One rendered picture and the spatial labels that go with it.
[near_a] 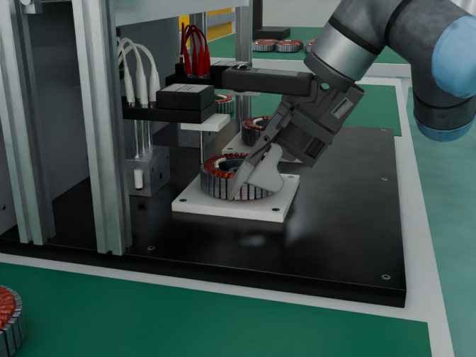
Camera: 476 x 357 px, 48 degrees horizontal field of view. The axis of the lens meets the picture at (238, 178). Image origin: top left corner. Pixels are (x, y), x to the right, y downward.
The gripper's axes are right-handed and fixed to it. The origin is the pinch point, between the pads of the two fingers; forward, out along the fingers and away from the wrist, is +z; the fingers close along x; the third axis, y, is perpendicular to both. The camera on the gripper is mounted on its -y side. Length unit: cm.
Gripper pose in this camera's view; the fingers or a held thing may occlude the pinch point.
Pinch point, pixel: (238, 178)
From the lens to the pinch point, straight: 74.6
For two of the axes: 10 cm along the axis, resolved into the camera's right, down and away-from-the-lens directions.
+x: 2.5, -3.4, 9.1
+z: -5.1, 7.5, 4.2
